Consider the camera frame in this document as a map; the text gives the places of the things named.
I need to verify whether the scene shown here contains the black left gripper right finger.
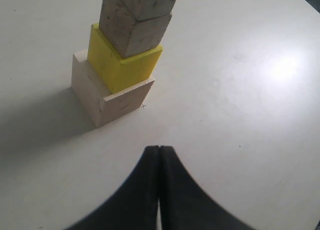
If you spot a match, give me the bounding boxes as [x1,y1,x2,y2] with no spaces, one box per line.
[158,146,252,230]

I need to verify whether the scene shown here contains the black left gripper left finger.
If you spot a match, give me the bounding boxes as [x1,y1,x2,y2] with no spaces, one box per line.
[68,145,160,230]

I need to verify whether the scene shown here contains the large pale wooden cube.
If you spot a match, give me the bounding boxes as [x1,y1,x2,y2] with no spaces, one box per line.
[71,49,155,128]

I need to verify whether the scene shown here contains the yellow cube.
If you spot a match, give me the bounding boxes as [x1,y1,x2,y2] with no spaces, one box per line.
[87,23,163,94]

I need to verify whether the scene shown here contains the medium plywood cube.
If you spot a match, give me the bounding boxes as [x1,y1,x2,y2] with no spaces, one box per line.
[99,0,172,59]

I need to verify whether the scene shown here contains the small pale wooden cube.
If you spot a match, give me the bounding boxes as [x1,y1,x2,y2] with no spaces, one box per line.
[120,0,176,21]

